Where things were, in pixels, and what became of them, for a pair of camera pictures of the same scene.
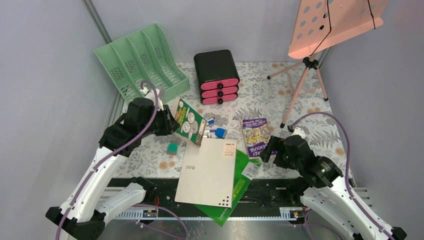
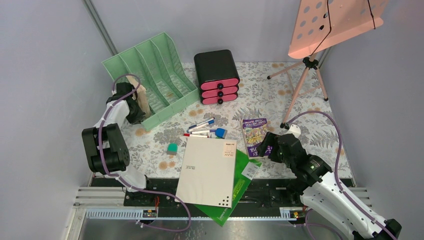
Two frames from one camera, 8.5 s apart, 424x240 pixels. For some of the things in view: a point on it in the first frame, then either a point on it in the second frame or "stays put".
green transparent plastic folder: (244, 171) stays put
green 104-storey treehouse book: (192, 124) to (141, 95)
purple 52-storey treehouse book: (256, 133) stays put
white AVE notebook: (207, 173) stays put
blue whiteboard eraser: (221, 133) stays put
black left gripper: (170, 125) to (137, 119)
